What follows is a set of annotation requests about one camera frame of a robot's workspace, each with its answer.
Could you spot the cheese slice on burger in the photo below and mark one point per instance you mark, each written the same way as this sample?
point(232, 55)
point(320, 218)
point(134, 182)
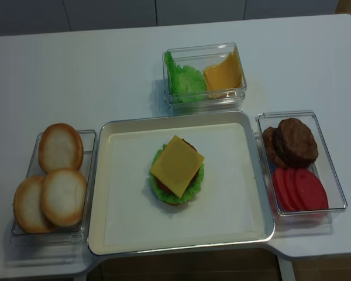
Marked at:
point(177, 165)

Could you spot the green lettuce in container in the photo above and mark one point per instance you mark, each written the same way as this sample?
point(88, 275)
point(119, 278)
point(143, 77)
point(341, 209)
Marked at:
point(186, 83)

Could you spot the cheese slices in container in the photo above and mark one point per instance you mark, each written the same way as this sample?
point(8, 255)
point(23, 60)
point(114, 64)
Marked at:
point(226, 75)

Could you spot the red tomato slice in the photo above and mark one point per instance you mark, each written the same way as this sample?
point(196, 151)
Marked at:
point(281, 189)
point(310, 191)
point(289, 179)

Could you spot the brown meat patty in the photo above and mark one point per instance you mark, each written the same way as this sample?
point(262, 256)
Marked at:
point(270, 149)
point(295, 143)

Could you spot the lettuce leaf on burger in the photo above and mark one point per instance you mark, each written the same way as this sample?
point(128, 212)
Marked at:
point(188, 194)

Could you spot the tomato slice on burger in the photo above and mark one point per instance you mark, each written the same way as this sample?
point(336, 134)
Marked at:
point(163, 187)

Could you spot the clear lettuce cheese container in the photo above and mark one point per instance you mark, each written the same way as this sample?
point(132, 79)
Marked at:
point(201, 57)

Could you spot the bun half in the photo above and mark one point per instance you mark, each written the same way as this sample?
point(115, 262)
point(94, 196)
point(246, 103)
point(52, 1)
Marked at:
point(62, 197)
point(60, 147)
point(27, 209)

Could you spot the clear left bun container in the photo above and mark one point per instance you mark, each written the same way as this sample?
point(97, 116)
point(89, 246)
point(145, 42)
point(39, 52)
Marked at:
point(76, 234)

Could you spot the left red tomato slice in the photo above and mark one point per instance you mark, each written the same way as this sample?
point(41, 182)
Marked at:
point(281, 189)

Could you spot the rear brown meat patty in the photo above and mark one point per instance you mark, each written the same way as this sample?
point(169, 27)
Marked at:
point(270, 149)

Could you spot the front brown meat patty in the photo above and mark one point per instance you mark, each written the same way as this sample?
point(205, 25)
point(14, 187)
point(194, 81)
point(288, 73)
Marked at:
point(295, 143)

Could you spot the right red tomato slice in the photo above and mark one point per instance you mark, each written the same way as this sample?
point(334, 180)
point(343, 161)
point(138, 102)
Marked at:
point(310, 191)

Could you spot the clear patty tomato container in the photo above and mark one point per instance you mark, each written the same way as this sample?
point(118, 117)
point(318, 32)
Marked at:
point(322, 168)

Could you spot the middle red tomato slice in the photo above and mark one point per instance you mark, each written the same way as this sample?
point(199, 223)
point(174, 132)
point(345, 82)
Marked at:
point(289, 179)

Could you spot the bottom bun of burger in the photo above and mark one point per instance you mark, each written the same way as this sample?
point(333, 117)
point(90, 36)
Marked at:
point(172, 204)

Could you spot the white rectangular serving tray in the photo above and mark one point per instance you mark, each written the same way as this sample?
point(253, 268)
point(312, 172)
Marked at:
point(232, 208)

